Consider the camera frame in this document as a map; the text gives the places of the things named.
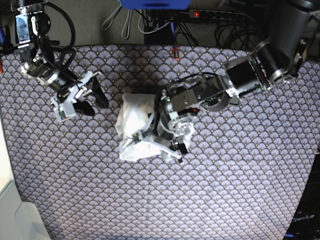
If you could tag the grey plastic bin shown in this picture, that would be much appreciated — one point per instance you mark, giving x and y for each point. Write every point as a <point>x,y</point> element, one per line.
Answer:
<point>19,220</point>

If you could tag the black stand with OpenArm label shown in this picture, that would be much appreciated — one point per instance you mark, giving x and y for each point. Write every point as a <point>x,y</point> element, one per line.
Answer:
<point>305,224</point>

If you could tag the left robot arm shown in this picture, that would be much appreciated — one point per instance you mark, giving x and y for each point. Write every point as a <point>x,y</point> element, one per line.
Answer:
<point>273,60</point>

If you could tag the blue box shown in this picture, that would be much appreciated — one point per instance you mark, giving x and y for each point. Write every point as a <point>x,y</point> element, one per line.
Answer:
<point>156,4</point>

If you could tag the left gripper grey bracket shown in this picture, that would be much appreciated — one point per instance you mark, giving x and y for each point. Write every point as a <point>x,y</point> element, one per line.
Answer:
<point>148,134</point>

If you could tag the red table clamp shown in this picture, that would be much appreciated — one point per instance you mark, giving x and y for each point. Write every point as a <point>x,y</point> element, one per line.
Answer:
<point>175,53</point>

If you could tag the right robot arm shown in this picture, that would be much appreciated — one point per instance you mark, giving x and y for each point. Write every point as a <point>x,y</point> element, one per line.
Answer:
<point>47,62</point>

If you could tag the white power strip red switch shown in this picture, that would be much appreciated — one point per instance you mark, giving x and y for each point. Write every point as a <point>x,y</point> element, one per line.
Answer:
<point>211,14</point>

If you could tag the right gripper grey bracket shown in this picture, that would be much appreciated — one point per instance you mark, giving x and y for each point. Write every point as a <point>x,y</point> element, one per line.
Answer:
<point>69,100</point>

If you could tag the white T-shirt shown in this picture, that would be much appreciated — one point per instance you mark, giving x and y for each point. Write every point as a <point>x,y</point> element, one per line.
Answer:
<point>135,102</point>

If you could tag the fan patterned grey tablecloth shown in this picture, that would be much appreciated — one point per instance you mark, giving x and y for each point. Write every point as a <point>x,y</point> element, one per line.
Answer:
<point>243,177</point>

